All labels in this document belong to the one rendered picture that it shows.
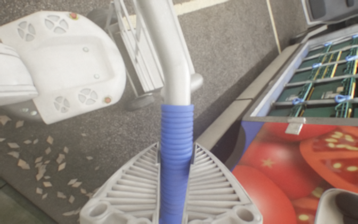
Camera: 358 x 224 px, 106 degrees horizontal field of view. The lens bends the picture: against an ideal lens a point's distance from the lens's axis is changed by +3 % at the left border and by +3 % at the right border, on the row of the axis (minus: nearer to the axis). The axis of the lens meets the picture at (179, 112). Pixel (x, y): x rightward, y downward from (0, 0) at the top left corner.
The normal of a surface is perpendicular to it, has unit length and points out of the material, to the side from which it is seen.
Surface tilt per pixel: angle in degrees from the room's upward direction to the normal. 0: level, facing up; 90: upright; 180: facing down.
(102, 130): 0
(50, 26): 0
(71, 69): 0
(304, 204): 90
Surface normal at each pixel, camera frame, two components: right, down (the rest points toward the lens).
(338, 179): -0.45, -0.84
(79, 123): 0.57, 0.00
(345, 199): -0.53, -0.84
